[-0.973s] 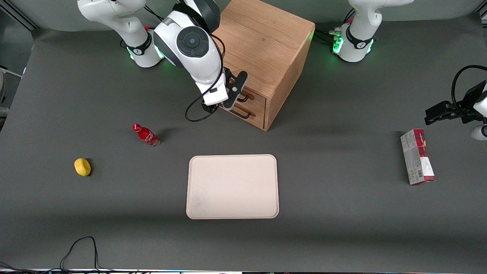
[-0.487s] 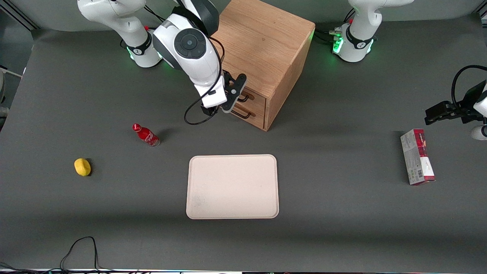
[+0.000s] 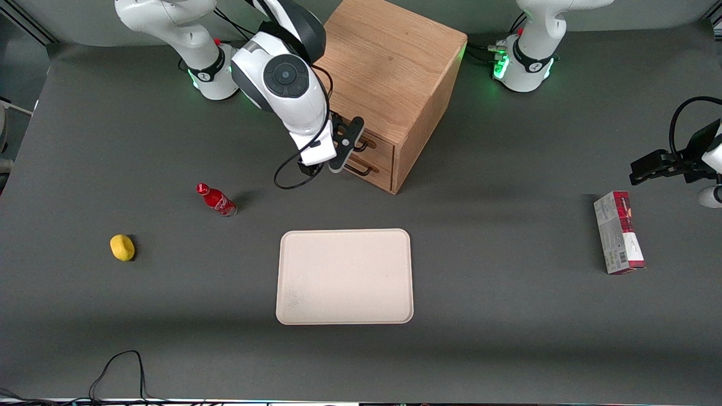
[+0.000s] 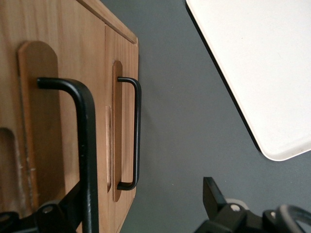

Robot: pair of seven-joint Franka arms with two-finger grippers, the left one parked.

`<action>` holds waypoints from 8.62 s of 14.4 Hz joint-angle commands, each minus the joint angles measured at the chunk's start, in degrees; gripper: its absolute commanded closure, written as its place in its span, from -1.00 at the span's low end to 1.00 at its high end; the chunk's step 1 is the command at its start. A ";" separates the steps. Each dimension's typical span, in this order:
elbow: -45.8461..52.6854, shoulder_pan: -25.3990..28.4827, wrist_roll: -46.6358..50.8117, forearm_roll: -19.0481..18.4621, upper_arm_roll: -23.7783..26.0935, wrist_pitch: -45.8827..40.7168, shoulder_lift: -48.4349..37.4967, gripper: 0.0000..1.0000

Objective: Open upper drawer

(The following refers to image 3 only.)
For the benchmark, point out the red cola bottle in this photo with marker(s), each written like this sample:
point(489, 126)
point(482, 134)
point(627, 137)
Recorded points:
point(217, 200)

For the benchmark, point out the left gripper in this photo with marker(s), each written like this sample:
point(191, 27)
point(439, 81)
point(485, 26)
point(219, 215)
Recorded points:
point(689, 159)

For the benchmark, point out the red plaid cardboard box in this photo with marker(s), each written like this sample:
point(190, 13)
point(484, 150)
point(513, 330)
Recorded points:
point(617, 237)

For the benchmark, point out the wooden drawer cabinet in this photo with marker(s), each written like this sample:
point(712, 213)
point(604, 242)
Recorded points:
point(383, 62)

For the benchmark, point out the white grey equipment stand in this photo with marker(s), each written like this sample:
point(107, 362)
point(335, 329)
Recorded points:
point(3, 135)

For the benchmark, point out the yellow lemon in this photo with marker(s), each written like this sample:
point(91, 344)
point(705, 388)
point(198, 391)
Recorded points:
point(122, 248)

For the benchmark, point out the aluminium frame rail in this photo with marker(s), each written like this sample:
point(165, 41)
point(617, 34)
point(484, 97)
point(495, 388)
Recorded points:
point(28, 28)
point(713, 25)

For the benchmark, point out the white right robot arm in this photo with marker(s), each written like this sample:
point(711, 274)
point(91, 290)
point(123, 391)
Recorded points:
point(285, 76)

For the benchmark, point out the beige plastic tray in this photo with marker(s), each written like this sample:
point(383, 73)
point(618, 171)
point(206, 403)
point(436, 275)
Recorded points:
point(344, 276)

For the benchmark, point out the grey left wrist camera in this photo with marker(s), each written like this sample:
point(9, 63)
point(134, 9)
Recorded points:
point(709, 197)

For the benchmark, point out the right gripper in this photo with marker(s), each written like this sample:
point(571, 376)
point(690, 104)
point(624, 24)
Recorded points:
point(306, 168)

